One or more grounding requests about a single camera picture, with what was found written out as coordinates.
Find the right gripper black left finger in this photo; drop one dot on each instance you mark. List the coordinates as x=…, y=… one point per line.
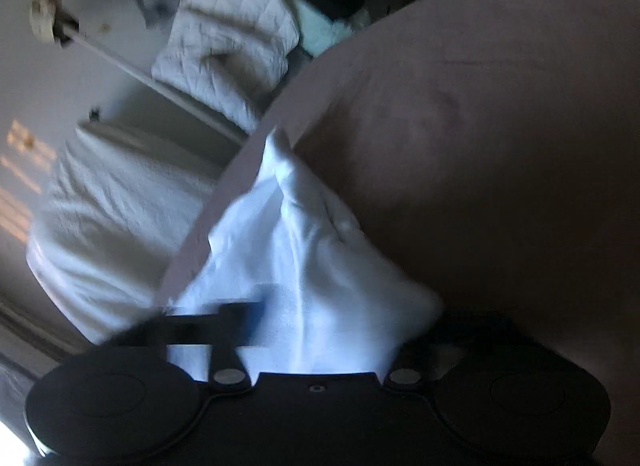
x=173, y=387

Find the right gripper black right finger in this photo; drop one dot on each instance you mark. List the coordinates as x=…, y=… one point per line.
x=494, y=396

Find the white fleece garment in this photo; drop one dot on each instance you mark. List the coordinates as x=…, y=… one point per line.
x=333, y=304

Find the brown bed sheet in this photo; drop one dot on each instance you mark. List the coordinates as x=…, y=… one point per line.
x=491, y=149

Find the white quilted blanket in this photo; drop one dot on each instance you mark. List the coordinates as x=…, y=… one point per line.
x=228, y=54

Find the white floor lamp pole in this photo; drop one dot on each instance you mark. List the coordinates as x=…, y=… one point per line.
x=52, y=24

